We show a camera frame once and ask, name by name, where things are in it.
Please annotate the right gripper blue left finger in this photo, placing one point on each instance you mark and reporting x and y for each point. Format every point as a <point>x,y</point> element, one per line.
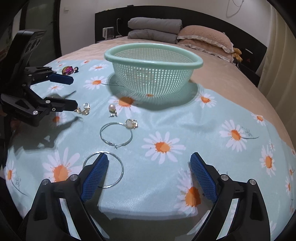
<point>47,221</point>

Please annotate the multicolour round brooch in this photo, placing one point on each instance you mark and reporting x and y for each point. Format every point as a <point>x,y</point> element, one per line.
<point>67,70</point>

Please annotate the small silver hoop bangle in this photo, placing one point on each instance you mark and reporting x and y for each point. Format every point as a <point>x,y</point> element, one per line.
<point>116,134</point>

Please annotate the small brown teddy bear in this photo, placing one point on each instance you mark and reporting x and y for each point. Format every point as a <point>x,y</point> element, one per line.
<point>237,55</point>

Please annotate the white device on nightstand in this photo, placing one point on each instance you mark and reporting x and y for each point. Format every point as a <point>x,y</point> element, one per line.
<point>108,33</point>

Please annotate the dark door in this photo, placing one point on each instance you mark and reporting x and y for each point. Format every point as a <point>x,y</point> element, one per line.
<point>41,15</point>

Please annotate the large silver hoop bangle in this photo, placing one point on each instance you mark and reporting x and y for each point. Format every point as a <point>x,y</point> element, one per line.
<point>111,170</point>

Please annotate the mint green plastic basket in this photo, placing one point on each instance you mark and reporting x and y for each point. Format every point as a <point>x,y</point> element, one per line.
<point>149,68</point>

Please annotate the daisy print blue cloth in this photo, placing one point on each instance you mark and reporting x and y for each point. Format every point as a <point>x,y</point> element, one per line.
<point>158,197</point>

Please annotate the cream curtain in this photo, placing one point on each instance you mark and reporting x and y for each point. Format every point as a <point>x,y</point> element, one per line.
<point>277,82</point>

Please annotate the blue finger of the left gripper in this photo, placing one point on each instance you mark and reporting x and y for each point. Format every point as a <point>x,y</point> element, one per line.
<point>35,75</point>
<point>30,108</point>

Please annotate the black headboard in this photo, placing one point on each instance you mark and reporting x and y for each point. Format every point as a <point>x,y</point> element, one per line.
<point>253,51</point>

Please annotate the upper beige ruffled pillow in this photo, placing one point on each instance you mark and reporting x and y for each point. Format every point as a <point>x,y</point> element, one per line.
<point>207,35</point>

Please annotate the upper grey folded blanket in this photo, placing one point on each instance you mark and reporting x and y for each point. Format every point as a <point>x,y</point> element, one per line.
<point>172,26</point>

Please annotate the lower grey folded blanket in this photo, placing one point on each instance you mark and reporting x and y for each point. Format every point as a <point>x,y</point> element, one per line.
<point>154,35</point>

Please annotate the beige bed blanket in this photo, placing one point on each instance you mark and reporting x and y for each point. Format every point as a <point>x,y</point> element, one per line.
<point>216,74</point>

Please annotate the grey folded blanket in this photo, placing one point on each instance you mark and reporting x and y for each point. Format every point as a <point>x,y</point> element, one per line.
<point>154,35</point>
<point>172,26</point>

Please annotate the beige ruffled pillow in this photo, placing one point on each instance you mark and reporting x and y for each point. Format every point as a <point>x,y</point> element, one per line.
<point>207,35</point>
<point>207,48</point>

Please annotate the lower beige ruffled pillow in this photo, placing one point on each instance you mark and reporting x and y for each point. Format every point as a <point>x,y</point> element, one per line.
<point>207,48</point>

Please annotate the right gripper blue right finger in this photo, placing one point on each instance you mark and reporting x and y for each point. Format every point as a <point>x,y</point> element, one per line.
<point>250,220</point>

